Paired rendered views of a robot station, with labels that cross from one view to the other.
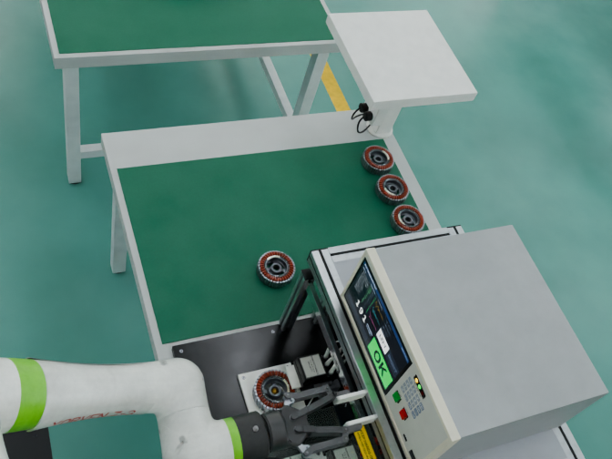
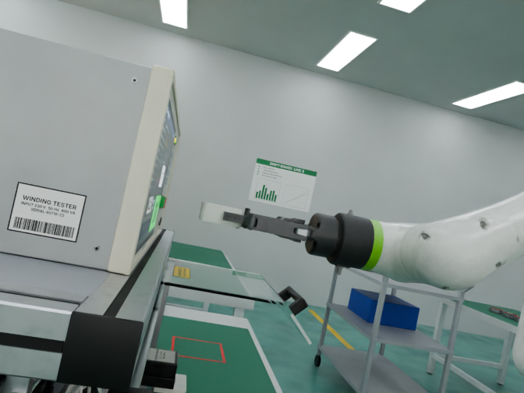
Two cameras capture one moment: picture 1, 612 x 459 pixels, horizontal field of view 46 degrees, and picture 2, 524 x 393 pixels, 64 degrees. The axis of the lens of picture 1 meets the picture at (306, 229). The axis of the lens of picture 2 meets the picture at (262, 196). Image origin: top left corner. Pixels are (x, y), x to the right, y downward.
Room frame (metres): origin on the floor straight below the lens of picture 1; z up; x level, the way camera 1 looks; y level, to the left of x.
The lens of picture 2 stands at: (1.26, 0.15, 1.20)
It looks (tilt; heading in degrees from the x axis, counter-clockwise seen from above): 2 degrees up; 208
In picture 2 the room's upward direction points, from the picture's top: 12 degrees clockwise
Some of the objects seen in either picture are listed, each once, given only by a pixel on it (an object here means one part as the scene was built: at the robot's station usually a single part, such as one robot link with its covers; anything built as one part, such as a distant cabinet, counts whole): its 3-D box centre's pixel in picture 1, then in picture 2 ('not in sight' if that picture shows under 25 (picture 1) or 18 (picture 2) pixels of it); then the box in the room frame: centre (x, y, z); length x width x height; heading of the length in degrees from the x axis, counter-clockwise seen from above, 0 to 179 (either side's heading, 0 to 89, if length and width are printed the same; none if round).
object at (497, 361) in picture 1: (465, 341); (24, 149); (0.90, -0.42, 1.22); 0.44 x 0.39 x 0.20; 38
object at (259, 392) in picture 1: (274, 391); not in sight; (0.81, -0.08, 0.80); 0.11 x 0.11 x 0.04
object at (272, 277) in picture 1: (275, 269); not in sight; (1.19, 0.04, 0.77); 0.11 x 0.11 x 0.04
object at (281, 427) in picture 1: (285, 427); (307, 231); (0.57, -0.11, 1.18); 0.09 x 0.08 x 0.07; 127
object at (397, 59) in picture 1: (378, 106); not in sight; (1.79, -0.06, 0.98); 0.37 x 0.35 x 0.46; 38
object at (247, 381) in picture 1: (272, 394); not in sight; (0.81, -0.09, 0.78); 0.15 x 0.15 x 0.01; 38
